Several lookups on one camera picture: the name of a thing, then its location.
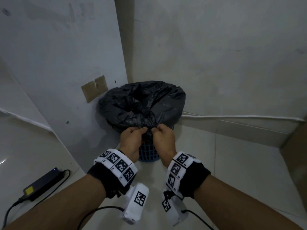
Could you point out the blue plastic trash basket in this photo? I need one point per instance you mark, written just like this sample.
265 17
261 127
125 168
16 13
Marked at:
146 152

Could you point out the white wrist camera unit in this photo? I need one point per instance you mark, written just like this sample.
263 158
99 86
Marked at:
174 210
136 201

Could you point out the black wrist sleeve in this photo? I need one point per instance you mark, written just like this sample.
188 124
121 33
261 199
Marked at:
195 182
103 179

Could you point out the white marker-tag wristband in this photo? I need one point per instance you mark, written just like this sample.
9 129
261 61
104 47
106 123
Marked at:
117 165
176 171

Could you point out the brown tape patch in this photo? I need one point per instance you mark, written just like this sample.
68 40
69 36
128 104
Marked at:
93 89

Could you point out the black garbage bag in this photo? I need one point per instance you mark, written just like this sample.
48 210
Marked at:
134 105

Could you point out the person's right thumb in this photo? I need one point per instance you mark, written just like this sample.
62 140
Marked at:
157 129

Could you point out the person's left forearm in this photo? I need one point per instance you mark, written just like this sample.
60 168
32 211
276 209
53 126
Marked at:
60 205

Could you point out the person's left hand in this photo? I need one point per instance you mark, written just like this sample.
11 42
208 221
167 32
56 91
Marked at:
130 141

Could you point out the person's right hand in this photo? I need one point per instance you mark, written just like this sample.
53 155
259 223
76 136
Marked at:
165 143

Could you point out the black power adapter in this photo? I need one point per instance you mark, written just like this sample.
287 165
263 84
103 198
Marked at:
43 183

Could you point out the person's right forearm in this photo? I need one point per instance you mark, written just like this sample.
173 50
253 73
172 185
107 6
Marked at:
237 208

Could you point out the person's left thumb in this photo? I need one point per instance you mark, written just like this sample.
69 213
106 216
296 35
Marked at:
143 130

